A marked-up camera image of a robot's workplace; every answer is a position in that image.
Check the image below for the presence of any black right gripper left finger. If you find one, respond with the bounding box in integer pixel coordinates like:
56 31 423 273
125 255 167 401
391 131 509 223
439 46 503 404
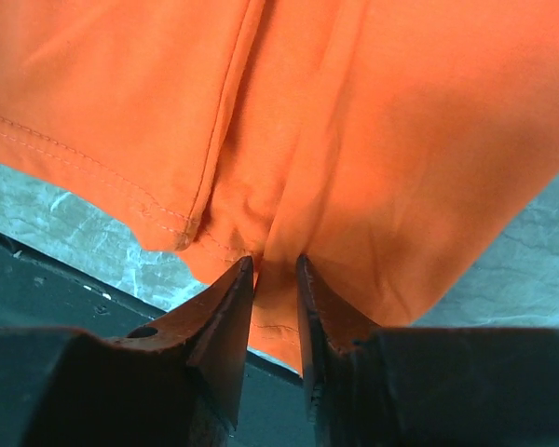
0 256 253 446

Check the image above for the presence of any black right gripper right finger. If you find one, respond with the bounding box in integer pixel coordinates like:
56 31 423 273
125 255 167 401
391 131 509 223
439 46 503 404
296 256 559 446

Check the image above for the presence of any orange t shirt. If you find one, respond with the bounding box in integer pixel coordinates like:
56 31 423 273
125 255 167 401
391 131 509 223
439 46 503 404
0 1 559 369

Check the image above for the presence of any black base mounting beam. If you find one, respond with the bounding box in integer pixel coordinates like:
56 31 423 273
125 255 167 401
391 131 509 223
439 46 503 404
0 233 315 446

